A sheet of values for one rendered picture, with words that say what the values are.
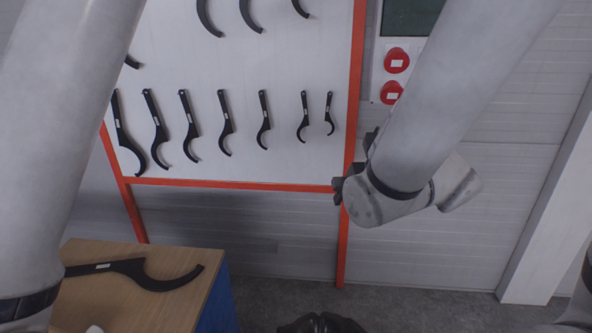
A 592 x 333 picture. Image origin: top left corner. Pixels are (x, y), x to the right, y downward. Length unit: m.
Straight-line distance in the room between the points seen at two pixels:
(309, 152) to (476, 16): 1.41
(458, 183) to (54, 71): 0.58
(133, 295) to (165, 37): 1.14
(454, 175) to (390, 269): 1.81
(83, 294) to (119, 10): 1.13
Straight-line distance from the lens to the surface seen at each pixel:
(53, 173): 0.44
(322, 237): 2.07
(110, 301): 1.34
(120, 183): 2.21
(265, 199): 1.91
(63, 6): 0.45
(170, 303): 1.24
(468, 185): 0.56
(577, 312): 0.50
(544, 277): 2.56
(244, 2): 1.45
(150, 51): 1.71
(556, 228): 2.28
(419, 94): 0.35
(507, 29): 0.31
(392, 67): 1.35
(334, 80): 1.50
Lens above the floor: 1.89
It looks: 28 degrees down
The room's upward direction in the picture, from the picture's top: 1 degrees counter-clockwise
